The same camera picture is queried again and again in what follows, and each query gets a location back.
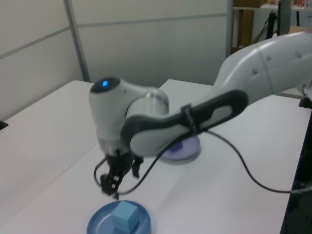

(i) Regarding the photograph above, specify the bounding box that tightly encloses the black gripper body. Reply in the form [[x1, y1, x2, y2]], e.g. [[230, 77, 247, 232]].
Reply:
[[106, 151, 137, 175]]

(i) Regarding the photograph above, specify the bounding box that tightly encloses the blue plate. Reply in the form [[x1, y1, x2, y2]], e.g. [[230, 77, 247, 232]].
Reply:
[[87, 199, 152, 234]]

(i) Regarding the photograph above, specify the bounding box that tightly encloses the grey partition post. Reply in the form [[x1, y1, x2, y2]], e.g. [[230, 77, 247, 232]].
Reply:
[[226, 0, 234, 58], [63, 0, 91, 83]]

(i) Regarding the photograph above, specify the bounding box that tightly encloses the brown cardboard board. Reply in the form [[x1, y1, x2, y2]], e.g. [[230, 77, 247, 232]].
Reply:
[[234, 9, 254, 48]]

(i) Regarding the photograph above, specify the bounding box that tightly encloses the dark monitor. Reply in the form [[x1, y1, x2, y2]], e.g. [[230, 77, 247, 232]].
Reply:
[[277, 0, 292, 35]]

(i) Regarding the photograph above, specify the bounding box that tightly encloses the purple plate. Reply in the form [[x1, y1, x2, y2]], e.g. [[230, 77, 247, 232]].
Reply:
[[160, 135, 202, 161]]

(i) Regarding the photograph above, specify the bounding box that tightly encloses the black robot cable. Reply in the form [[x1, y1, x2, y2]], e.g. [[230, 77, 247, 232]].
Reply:
[[93, 130, 312, 195]]

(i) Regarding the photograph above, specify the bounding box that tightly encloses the light blue cube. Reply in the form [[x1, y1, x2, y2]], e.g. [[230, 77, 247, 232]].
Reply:
[[111, 200, 140, 234]]

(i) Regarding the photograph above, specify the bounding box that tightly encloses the black monitor stand pole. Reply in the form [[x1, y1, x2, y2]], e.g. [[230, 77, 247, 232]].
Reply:
[[267, 11, 278, 39]]

